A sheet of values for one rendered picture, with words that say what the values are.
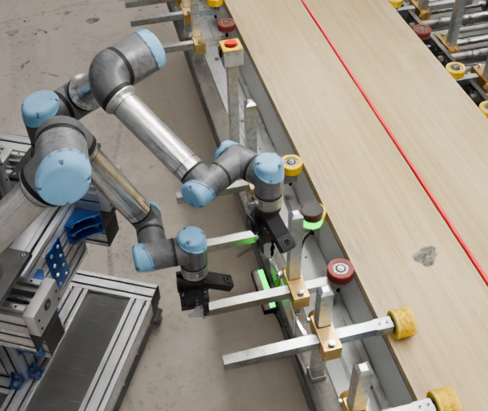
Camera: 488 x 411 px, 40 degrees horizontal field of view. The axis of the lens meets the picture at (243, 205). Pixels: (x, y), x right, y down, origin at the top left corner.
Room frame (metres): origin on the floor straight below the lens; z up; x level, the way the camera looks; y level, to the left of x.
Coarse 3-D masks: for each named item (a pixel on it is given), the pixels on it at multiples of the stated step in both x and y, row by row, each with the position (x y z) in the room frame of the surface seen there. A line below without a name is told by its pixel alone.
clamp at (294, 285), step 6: (282, 270) 1.31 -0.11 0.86; (288, 282) 1.25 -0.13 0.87; (294, 282) 1.25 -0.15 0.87; (300, 282) 1.25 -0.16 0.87; (288, 288) 1.23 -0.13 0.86; (294, 288) 1.23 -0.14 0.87; (300, 288) 1.23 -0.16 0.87; (306, 288) 1.23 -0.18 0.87; (294, 294) 1.20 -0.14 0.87; (306, 294) 1.20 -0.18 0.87; (294, 300) 1.19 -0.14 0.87; (300, 300) 1.19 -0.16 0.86; (306, 300) 1.19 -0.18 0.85; (294, 306) 1.19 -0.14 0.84; (300, 306) 1.19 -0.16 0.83; (306, 306) 1.19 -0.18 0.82
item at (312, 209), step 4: (308, 204) 1.31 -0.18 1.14; (312, 204) 1.31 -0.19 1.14; (316, 204) 1.31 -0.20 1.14; (304, 208) 1.29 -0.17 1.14; (308, 208) 1.29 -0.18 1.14; (312, 208) 1.29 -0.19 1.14; (316, 208) 1.29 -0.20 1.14; (320, 208) 1.29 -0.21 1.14; (304, 212) 1.28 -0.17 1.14; (308, 212) 1.28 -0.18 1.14; (312, 212) 1.28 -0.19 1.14; (316, 212) 1.28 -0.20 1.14; (320, 212) 1.28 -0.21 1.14; (312, 216) 1.26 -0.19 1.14; (304, 240) 1.28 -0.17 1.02
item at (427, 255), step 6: (432, 246) 1.34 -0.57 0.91; (420, 252) 1.32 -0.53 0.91; (426, 252) 1.32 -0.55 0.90; (432, 252) 1.31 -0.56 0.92; (414, 258) 1.30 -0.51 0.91; (420, 258) 1.30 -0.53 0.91; (426, 258) 1.30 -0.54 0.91; (432, 258) 1.29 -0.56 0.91; (426, 264) 1.27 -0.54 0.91; (432, 264) 1.27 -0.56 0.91
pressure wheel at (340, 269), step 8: (328, 264) 1.28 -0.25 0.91; (336, 264) 1.28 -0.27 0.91; (344, 264) 1.28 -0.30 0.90; (352, 264) 1.28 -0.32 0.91; (328, 272) 1.26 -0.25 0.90; (336, 272) 1.25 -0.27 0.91; (344, 272) 1.25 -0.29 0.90; (352, 272) 1.25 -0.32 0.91; (336, 280) 1.23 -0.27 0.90; (344, 280) 1.23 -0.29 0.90
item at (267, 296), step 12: (276, 288) 1.24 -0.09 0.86; (312, 288) 1.23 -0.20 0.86; (336, 288) 1.25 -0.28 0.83; (216, 300) 1.20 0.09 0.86; (228, 300) 1.20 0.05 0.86; (240, 300) 1.19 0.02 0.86; (252, 300) 1.19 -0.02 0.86; (264, 300) 1.20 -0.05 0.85; (276, 300) 1.21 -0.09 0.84; (216, 312) 1.17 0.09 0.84
